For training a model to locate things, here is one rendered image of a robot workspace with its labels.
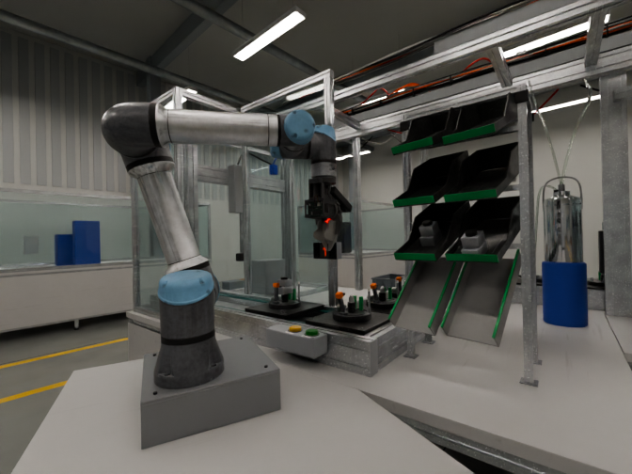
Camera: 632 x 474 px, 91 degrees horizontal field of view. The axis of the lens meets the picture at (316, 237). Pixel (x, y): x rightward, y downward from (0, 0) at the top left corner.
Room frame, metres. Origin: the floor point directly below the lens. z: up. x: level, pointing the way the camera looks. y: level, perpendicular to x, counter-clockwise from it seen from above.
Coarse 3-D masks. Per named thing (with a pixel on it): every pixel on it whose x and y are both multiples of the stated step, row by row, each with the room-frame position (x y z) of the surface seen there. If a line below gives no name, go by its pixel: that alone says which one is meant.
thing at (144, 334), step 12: (132, 312) 1.78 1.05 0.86; (132, 324) 1.76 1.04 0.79; (144, 324) 1.69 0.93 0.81; (156, 324) 1.57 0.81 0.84; (132, 336) 1.76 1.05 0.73; (144, 336) 1.67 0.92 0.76; (156, 336) 1.58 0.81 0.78; (132, 348) 1.77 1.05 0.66; (144, 348) 1.67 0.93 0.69; (156, 348) 1.58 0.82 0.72
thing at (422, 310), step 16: (416, 272) 1.02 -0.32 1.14; (432, 272) 1.01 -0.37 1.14; (448, 272) 0.97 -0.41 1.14; (416, 288) 1.00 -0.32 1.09; (432, 288) 0.96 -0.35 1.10; (448, 288) 0.90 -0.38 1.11; (400, 304) 0.96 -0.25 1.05; (416, 304) 0.95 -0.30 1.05; (432, 304) 0.92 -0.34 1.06; (400, 320) 0.94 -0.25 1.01; (416, 320) 0.91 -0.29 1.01; (432, 320) 0.83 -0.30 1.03
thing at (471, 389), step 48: (432, 336) 1.24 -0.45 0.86; (576, 336) 1.21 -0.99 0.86; (384, 384) 0.85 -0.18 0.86; (432, 384) 0.84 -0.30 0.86; (480, 384) 0.84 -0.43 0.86; (576, 384) 0.83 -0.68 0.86; (624, 384) 0.82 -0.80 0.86; (480, 432) 0.64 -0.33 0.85; (528, 432) 0.63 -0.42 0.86; (576, 432) 0.63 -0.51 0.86; (624, 432) 0.62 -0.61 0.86
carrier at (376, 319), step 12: (360, 300) 1.15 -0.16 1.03; (336, 312) 1.13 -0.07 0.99; (348, 312) 1.12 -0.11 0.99; (360, 312) 1.12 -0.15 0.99; (372, 312) 1.20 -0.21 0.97; (312, 324) 1.09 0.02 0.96; (336, 324) 1.04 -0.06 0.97; (348, 324) 1.04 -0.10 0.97; (360, 324) 1.03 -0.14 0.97; (372, 324) 1.03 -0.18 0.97
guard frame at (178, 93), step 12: (168, 96) 1.52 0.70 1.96; (180, 96) 1.49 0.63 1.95; (192, 96) 1.54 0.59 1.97; (180, 108) 1.49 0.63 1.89; (216, 108) 1.67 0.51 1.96; (228, 108) 1.71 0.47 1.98; (180, 144) 1.49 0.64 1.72; (180, 156) 1.49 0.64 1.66; (180, 168) 1.49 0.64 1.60; (132, 180) 1.79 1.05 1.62; (180, 180) 1.48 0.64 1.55; (132, 192) 1.80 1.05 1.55; (180, 192) 1.48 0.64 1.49; (132, 204) 1.80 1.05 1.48; (132, 216) 1.80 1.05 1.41; (132, 228) 1.80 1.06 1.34; (132, 240) 1.80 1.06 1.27; (144, 312) 1.72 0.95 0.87; (156, 312) 1.63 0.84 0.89
